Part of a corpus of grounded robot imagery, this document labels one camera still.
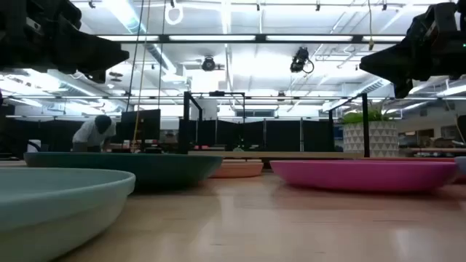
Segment pink plate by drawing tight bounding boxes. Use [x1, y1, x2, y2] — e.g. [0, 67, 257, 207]
[269, 159, 459, 193]

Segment pale teal plate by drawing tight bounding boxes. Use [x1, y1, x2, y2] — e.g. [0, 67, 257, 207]
[0, 167, 136, 262]

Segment black hanging cable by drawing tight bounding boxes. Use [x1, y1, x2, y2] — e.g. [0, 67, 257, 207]
[125, 0, 146, 112]

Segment person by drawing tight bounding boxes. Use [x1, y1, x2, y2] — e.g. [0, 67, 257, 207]
[71, 114, 117, 153]

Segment overhead light bar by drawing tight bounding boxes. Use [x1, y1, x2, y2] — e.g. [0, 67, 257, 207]
[96, 33, 407, 45]

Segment yellow hanging cable with plug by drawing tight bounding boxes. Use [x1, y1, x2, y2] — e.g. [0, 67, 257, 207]
[366, 0, 376, 51]

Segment peach plate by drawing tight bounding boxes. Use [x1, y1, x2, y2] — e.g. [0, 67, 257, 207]
[210, 161, 264, 179]

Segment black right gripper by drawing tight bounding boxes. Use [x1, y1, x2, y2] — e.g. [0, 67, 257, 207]
[359, 1, 466, 99]

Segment cluttered background desk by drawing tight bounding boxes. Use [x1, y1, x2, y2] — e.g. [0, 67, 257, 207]
[398, 136, 466, 158]

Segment white hanging ring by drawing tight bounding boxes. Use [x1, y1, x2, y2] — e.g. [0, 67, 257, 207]
[163, 1, 184, 26]

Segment black partition panels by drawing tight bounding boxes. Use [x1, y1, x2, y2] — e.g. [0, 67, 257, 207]
[178, 118, 338, 153]

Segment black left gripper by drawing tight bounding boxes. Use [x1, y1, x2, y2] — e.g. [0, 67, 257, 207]
[0, 0, 130, 84]

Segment black overhead-mounted camera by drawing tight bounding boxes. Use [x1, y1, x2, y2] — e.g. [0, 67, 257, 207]
[289, 46, 315, 74]

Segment succulent in white patterned pot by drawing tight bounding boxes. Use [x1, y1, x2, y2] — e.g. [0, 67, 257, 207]
[341, 103, 400, 158]

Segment dark green plate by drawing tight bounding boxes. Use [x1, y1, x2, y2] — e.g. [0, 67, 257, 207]
[23, 151, 224, 190]

